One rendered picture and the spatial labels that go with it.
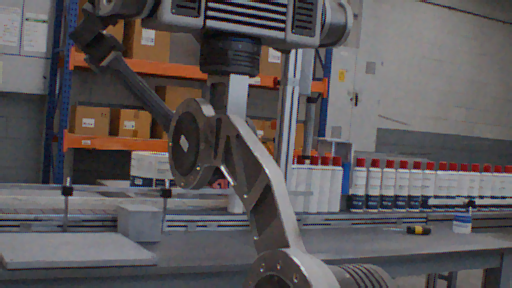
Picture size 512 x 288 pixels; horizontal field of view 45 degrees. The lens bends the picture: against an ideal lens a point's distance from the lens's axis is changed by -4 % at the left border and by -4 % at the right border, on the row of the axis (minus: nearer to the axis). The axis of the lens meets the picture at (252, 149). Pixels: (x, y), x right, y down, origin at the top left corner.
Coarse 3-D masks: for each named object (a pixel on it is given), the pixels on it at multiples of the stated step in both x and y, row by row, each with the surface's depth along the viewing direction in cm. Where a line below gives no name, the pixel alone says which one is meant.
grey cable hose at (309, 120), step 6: (312, 102) 212; (306, 108) 213; (312, 108) 212; (306, 114) 213; (312, 114) 213; (306, 120) 213; (312, 120) 213; (306, 126) 213; (312, 126) 213; (306, 132) 213; (312, 132) 214; (306, 138) 213; (306, 144) 213; (306, 150) 213; (300, 156) 214; (306, 156) 213
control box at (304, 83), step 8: (304, 56) 203; (312, 56) 203; (304, 64) 203; (312, 64) 203; (304, 72) 203; (312, 72) 203; (280, 80) 204; (304, 80) 203; (304, 88) 203; (304, 96) 215
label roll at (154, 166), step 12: (132, 156) 246; (144, 156) 240; (156, 156) 240; (132, 168) 245; (144, 168) 241; (156, 168) 240; (168, 168) 242; (132, 180) 244; (144, 180) 241; (156, 180) 240; (168, 180) 242; (144, 192) 241; (156, 192) 241
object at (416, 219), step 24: (0, 216) 171; (24, 216) 174; (48, 216) 177; (72, 216) 181; (96, 216) 185; (168, 216) 196; (192, 216) 201; (216, 216) 205; (240, 216) 209; (312, 216) 224; (336, 216) 229; (360, 216) 235; (384, 216) 241; (408, 216) 248
